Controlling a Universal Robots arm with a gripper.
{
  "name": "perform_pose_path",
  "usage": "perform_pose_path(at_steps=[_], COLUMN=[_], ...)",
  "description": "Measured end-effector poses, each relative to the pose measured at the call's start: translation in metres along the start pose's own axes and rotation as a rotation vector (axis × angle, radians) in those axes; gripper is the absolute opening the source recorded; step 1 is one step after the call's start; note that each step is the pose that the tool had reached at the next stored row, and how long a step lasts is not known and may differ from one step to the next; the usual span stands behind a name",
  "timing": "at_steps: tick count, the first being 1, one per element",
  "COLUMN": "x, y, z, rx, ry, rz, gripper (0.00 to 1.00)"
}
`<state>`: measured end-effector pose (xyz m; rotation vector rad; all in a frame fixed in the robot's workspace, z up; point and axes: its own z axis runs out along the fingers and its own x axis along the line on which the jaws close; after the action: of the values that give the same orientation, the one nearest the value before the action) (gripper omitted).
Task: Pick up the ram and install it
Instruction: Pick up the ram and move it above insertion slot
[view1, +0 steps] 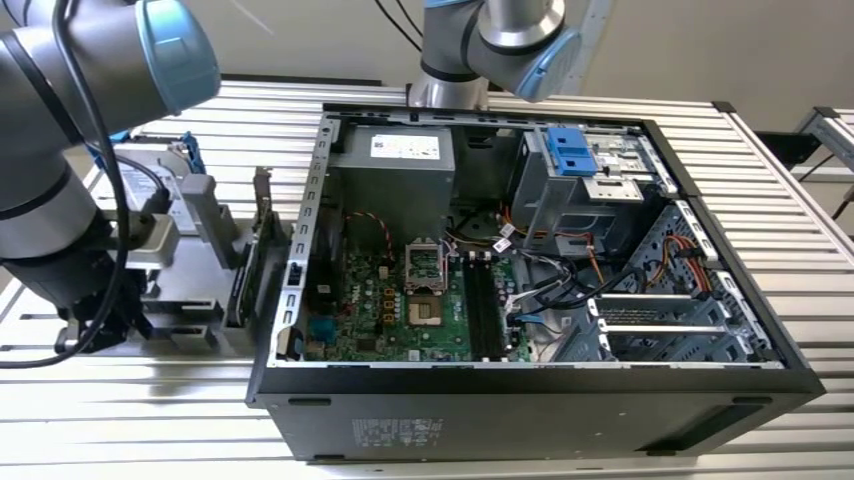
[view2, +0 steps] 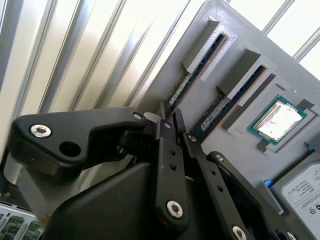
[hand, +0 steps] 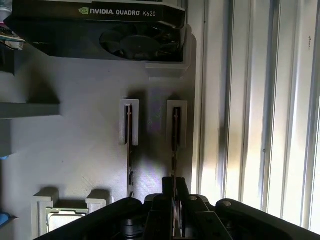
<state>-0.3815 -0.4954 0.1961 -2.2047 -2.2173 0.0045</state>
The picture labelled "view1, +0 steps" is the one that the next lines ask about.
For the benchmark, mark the green graphics card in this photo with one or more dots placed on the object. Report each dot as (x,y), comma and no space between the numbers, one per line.
(243,292)

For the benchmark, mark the green motherboard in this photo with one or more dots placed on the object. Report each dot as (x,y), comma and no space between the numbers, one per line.
(440,340)

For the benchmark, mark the silver disk bay cage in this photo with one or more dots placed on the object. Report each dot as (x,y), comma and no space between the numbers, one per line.
(660,329)

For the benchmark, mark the silver drive cage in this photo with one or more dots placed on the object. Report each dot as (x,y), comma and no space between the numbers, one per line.
(567,210)

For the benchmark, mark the black open PC case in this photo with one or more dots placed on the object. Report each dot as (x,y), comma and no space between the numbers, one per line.
(467,420)

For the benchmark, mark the silver hard disk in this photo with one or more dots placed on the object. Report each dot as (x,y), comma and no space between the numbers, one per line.
(149,170)

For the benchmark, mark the blue plastic drive latch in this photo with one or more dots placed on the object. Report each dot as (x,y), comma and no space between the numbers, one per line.
(567,150)

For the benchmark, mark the grey power supply unit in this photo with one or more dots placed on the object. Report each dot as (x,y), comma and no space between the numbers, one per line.
(400,195)

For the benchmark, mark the grey parts rack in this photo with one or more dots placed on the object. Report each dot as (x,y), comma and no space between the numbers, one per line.
(200,280)

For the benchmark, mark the CPU socket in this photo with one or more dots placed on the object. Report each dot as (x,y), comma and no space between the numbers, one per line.
(427,311)

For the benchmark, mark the aluminium table frame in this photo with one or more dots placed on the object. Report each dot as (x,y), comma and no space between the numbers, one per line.
(815,120)

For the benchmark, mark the black RAM slot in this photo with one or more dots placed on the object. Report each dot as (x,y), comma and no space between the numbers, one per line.
(495,305)
(479,305)
(487,305)
(471,305)

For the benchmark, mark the black case fan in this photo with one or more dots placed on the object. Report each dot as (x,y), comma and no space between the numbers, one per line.
(329,250)

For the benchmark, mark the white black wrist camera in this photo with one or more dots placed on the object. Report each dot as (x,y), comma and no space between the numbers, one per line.
(149,245)

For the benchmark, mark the blue disk carrier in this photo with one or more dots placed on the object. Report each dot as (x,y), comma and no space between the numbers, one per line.
(193,155)

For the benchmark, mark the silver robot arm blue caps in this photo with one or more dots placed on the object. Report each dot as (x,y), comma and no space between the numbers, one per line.
(60,90)

